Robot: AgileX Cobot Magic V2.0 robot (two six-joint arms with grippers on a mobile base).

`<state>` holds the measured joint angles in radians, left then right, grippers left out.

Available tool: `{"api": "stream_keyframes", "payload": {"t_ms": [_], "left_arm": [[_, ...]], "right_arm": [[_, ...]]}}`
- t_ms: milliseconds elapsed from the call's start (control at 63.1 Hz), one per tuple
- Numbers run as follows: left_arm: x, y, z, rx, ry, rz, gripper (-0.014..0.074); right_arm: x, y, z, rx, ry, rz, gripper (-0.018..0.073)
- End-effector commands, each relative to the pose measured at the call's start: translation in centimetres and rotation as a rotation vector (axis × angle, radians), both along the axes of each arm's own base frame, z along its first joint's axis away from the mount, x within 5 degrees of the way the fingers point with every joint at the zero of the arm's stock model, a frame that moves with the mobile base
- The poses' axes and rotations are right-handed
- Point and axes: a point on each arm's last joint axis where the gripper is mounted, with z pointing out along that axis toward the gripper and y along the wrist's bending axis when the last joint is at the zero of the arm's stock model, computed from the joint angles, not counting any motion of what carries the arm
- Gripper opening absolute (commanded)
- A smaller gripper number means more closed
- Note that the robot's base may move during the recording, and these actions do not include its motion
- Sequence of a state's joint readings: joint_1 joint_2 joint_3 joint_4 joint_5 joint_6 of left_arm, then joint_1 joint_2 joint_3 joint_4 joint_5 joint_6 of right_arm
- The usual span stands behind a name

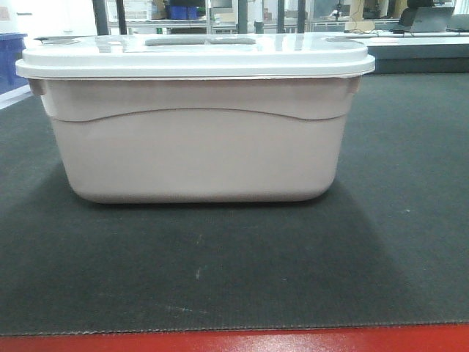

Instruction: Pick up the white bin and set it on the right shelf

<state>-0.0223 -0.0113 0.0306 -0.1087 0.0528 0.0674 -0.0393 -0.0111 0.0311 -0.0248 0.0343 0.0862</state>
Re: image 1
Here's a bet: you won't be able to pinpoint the open grey laptop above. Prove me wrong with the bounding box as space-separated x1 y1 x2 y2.
390 7 454 34

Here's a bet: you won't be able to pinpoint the white bin lid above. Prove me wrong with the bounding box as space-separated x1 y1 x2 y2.
15 33 375 81

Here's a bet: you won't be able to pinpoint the small blue background bins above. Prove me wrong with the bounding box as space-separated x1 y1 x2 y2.
168 5 198 21

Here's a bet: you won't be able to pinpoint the white plastic storage bin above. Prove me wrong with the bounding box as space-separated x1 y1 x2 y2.
29 78 360 203

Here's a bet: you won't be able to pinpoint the background metal wire shelf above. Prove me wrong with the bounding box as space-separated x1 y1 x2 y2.
105 1 237 34

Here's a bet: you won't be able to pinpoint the dark grey table mat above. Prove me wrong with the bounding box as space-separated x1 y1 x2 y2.
1 73 468 336

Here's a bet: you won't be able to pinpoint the blue bin far left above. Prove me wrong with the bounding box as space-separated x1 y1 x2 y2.
0 32 28 94

